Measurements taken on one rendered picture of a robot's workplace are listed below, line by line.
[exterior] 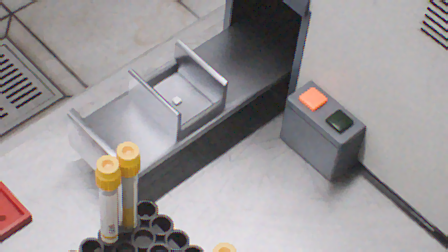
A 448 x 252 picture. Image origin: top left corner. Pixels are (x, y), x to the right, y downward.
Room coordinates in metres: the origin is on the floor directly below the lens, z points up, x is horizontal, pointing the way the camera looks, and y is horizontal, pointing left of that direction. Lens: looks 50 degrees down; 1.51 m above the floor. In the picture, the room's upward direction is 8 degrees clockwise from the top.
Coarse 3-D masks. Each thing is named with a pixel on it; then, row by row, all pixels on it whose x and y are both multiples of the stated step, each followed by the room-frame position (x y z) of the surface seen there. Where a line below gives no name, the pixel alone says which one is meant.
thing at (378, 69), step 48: (240, 0) 0.58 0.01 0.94; (288, 0) 0.53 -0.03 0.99; (336, 0) 0.51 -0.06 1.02; (384, 0) 0.48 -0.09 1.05; (432, 0) 0.46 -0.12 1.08; (336, 48) 0.50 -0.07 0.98; (384, 48) 0.48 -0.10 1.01; (432, 48) 0.45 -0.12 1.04; (288, 96) 0.49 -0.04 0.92; (336, 96) 0.49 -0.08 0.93; (384, 96) 0.47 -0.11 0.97; (432, 96) 0.44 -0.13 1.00; (336, 144) 0.45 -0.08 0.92; (384, 144) 0.46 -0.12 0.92; (432, 144) 0.44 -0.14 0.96; (432, 192) 0.43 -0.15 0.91
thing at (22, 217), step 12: (0, 180) 0.41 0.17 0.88; (0, 192) 0.40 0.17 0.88; (0, 204) 0.39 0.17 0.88; (12, 204) 0.39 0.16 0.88; (0, 216) 0.38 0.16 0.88; (12, 216) 0.38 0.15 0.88; (24, 216) 0.38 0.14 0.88; (0, 228) 0.37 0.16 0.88; (12, 228) 0.37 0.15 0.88; (0, 240) 0.36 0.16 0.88
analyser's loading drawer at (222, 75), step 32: (224, 32) 0.56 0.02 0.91; (256, 32) 0.56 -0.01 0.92; (288, 32) 0.57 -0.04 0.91; (192, 64) 0.50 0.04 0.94; (224, 64) 0.52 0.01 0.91; (256, 64) 0.53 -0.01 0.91; (288, 64) 0.53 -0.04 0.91; (128, 96) 0.48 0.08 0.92; (160, 96) 0.46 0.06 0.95; (192, 96) 0.49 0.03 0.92; (224, 96) 0.48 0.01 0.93; (256, 96) 0.50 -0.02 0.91; (96, 128) 0.44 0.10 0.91; (128, 128) 0.45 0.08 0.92; (160, 128) 0.45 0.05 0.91; (192, 128) 0.45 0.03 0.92; (96, 160) 0.42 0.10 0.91; (160, 160) 0.42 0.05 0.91
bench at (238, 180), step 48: (192, 48) 0.57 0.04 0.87; (96, 96) 0.51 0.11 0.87; (0, 144) 0.44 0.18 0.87; (48, 144) 0.45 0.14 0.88; (192, 144) 0.47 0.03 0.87; (240, 144) 0.48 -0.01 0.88; (288, 144) 0.48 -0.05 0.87; (48, 192) 0.41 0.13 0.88; (96, 192) 0.41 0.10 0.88; (144, 192) 0.42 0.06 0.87; (192, 192) 0.43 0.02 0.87; (240, 192) 0.43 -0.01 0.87; (288, 192) 0.44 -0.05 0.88; (336, 192) 0.44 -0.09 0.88; (384, 192) 0.45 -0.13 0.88; (48, 240) 0.36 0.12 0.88; (192, 240) 0.38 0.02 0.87; (240, 240) 0.39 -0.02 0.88; (288, 240) 0.39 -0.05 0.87; (336, 240) 0.40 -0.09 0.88; (384, 240) 0.40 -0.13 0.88; (432, 240) 0.41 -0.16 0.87
